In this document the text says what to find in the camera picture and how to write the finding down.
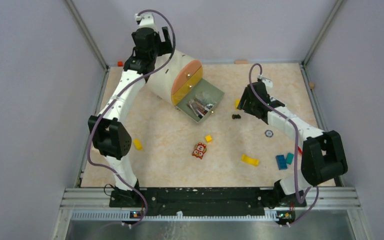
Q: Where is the yellow arch block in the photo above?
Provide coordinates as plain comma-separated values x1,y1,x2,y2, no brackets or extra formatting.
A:
241,154,260,167

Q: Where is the teal block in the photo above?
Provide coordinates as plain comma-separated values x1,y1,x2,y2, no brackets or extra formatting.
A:
285,152,295,165

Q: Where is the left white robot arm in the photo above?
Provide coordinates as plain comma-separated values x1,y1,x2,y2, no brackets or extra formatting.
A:
86,9,176,207

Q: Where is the blue poker chip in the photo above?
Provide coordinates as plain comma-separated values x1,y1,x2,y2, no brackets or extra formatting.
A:
264,129,274,138

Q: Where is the small yellow cube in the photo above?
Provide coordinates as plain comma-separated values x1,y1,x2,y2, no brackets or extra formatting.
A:
205,135,213,143

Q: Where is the clear plastic wrapper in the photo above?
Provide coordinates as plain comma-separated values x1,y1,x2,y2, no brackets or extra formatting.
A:
187,92,216,119

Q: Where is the wooden peg at wall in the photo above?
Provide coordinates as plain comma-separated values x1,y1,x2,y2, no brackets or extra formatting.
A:
234,59,249,65

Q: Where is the cream round drawer organizer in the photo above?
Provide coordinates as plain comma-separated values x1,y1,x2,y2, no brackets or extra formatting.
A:
145,50,224,124

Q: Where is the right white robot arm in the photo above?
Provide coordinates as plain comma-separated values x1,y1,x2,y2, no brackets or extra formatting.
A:
237,63,348,206

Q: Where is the yellow wedge block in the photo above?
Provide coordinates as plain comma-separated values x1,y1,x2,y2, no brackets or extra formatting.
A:
133,138,143,151

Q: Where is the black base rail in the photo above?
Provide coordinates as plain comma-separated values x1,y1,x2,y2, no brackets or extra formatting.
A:
109,187,307,217

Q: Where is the yellow rectangular block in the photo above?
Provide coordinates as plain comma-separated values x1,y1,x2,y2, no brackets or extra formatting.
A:
235,99,241,109

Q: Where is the red owl number toy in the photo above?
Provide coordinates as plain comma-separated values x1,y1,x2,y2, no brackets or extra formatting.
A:
192,142,207,160

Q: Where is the blue lego brick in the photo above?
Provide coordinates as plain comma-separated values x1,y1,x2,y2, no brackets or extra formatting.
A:
275,155,288,170

